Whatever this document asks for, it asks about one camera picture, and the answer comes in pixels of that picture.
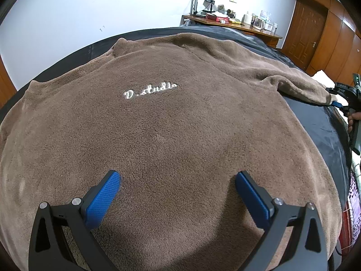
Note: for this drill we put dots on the white kettle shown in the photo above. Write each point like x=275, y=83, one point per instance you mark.
x=248, y=19

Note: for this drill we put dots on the purple patterned cloth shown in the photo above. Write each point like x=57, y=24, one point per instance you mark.
x=355, y=192

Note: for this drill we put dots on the small black screen on stand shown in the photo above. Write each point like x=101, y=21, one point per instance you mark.
x=209, y=1

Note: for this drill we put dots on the red cloth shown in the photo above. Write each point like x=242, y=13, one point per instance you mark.
x=352, y=231

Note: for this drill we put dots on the wooden desk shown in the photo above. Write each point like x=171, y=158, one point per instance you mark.
x=253, y=29

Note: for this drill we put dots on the person's right hand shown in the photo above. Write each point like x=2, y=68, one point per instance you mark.
x=351, y=118

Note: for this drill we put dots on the wooden wardrobe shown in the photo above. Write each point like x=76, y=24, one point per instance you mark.
x=344, y=48

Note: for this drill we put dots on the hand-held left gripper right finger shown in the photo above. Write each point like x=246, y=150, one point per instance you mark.
x=252, y=200

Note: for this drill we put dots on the glass pitcher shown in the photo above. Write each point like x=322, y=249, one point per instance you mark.
x=259, y=24

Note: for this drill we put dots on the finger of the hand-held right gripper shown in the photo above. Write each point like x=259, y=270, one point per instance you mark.
x=337, y=104

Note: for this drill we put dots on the white pillow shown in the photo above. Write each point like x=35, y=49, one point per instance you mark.
x=321, y=76

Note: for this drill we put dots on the red box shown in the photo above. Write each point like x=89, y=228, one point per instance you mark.
x=215, y=17

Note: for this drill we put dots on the brown wooden door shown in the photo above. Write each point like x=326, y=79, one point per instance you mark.
x=304, y=34

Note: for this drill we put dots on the brown fleece sweater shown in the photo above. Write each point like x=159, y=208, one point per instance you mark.
x=169, y=124

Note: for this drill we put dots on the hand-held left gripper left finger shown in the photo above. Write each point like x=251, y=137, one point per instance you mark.
x=103, y=200

